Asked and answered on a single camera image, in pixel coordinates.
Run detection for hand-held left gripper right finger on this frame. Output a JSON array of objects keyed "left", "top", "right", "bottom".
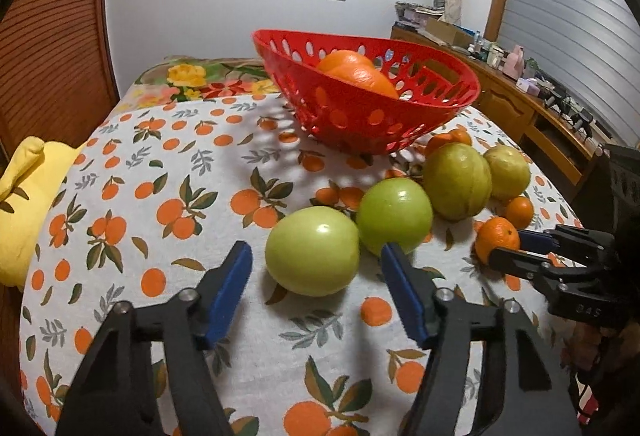
[{"left": 380, "top": 242, "right": 583, "bottom": 436}]

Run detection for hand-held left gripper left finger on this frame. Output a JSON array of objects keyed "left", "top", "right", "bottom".
[{"left": 55, "top": 240, "right": 253, "bottom": 436}]

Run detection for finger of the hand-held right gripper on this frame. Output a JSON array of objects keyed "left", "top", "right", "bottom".
[
  {"left": 487, "top": 246, "right": 591, "bottom": 289},
  {"left": 516, "top": 224, "right": 616, "bottom": 267}
]

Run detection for green apple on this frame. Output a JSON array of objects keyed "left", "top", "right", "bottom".
[
  {"left": 356, "top": 177, "right": 433, "bottom": 257},
  {"left": 265, "top": 207, "right": 361, "bottom": 297}
]

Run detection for small yellow-green guava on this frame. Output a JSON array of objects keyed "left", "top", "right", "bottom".
[{"left": 482, "top": 145, "right": 532, "bottom": 202}]

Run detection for large yellow-green guava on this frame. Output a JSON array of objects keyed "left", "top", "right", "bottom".
[{"left": 422, "top": 142, "right": 493, "bottom": 222}]

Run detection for red perforated plastic basket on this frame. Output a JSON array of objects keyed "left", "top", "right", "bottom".
[{"left": 251, "top": 29, "right": 482, "bottom": 156}]

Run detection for large orange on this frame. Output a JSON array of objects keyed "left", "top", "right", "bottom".
[{"left": 345, "top": 66, "right": 400, "bottom": 99}]

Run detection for medium orange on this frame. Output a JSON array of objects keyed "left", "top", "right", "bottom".
[{"left": 316, "top": 50, "right": 373, "bottom": 77}]

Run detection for person's right forearm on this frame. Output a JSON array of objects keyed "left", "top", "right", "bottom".
[{"left": 565, "top": 321, "right": 640, "bottom": 436}]

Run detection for long wooden cabinet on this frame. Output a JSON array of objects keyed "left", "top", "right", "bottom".
[{"left": 390, "top": 26, "right": 613, "bottom": 189}]

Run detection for orange-print white tablecloth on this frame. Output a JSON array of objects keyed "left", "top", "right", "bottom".
[{"left": 20, "top": 93, "right": 583, "bottom": 436}]

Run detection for pink bottle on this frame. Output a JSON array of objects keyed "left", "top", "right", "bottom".
[{"left": 502, "top": 45, "right": 526, "bottom": 77}]

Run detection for yellow plush pillow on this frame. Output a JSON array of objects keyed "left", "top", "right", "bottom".
[{"left": 0, "top": 136, "right": 86, "bottom": 287}]

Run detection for open cardboard box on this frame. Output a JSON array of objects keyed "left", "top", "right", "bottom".
[{"left": 425, "top": 18, "right": 473, "bottom": 48}]

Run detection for grey window blinds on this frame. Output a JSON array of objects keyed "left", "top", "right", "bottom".
[{"left": 497, "top": 0, "right": 640, "bottom": 142}]

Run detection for stack of papers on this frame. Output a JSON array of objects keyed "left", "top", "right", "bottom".
[{"left": 395, "top": 2, "right": 443, "bottom": 34}]

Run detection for brown louvered door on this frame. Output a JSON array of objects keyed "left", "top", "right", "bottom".
[{"left": 0, "top": 0, "right": 121, "bottom": 162}]

